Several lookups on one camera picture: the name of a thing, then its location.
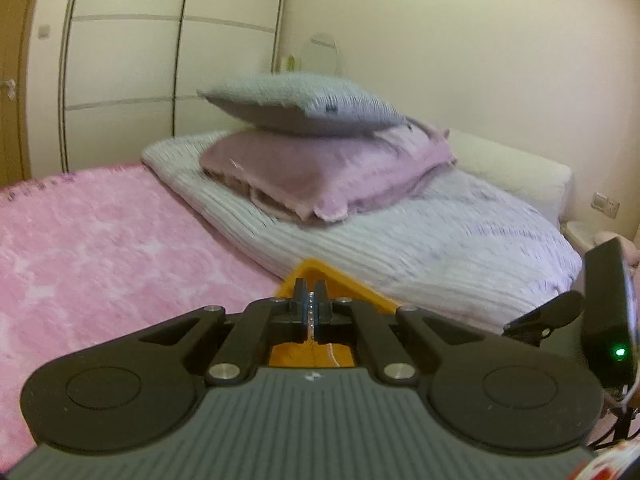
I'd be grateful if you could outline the pink floral blanket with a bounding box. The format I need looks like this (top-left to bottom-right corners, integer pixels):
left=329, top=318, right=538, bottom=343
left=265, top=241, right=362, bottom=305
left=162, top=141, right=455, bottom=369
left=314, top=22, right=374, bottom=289
left=0, top=162, right=301, bottom=466

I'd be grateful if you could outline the white wall socket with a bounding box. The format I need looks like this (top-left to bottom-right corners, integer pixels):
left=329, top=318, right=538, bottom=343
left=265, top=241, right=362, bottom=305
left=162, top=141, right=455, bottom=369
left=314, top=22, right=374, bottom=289
left=591, top=191, right=621, bottom=219

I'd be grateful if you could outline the grey pillow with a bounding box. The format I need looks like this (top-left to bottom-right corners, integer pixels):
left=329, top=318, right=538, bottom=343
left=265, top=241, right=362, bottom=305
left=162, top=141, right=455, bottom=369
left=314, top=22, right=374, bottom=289
left=196, top=71, right=408, bottom=137

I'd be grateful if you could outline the white pearl necklace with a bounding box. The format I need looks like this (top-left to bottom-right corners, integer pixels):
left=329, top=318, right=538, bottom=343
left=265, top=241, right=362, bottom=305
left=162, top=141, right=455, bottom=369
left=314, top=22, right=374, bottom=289
left=307, top=291, right=319, bottom=348

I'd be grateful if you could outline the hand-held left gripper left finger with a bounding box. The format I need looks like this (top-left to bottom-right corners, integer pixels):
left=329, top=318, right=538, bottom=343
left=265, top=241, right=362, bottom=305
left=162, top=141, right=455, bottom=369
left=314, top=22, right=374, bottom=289
left=137, top=279, right=310, bottom=386

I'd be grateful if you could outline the white wardrobe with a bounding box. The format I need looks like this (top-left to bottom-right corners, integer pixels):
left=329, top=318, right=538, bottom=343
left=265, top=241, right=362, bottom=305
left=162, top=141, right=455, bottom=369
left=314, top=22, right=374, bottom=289
left=30, top=0, right=291, bottom=176

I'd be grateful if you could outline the wooden door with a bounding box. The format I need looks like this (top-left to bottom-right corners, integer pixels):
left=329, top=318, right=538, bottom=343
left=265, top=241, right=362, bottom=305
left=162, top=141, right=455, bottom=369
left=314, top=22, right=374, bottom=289
left=0, top=0, right=46, bottom=186

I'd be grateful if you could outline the grey striped duvet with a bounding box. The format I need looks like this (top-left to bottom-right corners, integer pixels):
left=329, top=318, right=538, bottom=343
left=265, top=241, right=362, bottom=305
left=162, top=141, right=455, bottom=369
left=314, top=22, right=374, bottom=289
left=141, top=130, right=583, bottom=336

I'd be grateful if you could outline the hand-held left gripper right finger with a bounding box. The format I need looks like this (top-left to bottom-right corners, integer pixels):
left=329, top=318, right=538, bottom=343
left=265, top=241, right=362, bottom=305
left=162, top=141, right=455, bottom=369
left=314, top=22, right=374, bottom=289
left=314, top=279, right=484, bottom=386

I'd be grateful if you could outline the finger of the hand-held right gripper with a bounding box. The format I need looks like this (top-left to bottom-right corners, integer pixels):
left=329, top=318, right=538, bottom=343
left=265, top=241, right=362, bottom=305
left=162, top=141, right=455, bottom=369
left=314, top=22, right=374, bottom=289
left=502, top=290, right=586, bottom=346

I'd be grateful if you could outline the red white patterned cloth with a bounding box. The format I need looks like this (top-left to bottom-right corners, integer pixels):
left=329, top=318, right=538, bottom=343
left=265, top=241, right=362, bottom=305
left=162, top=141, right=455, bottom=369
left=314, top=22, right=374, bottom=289
left=570, top=437, right=640, bottom=480

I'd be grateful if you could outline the white bedside table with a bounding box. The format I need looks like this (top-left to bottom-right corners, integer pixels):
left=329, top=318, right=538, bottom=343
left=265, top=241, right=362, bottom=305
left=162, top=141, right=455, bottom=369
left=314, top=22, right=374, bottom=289
left=560, top=221, right=600, bottom=266

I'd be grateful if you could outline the orange plastic tray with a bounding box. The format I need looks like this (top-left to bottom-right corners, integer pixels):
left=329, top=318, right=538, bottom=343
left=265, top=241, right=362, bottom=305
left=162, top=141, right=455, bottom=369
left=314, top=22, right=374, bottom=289
left=268, top=258, right=401, bottom=368

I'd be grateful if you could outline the black cable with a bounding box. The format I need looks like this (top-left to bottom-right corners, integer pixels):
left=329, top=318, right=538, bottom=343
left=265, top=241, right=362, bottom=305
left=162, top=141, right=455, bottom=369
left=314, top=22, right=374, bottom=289
left=612, top=404, right=640, bottom=443

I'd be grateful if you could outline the pink pillow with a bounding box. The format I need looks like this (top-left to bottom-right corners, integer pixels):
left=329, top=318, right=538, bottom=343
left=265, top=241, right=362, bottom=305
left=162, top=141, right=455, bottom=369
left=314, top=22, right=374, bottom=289
left=199, top=122, right=458, bottom=223

